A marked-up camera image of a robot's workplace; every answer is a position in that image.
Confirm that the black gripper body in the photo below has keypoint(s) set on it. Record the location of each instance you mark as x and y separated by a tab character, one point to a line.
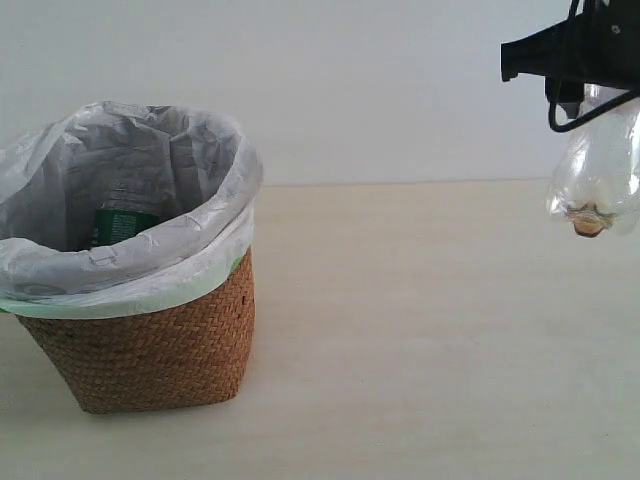
598	46

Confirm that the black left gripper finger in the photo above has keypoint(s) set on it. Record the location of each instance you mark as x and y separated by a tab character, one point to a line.
544	53

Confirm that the red label clear cola bottle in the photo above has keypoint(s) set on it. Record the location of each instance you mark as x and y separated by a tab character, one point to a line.
596	184

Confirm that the green label clear plastic bottle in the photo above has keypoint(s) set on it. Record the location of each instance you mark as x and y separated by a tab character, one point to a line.
125	211

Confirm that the translucent white bin liner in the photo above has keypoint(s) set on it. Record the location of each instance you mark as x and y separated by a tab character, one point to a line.
203	170

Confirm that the woven wicker waste basket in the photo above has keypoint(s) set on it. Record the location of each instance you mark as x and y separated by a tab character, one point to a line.
191	355

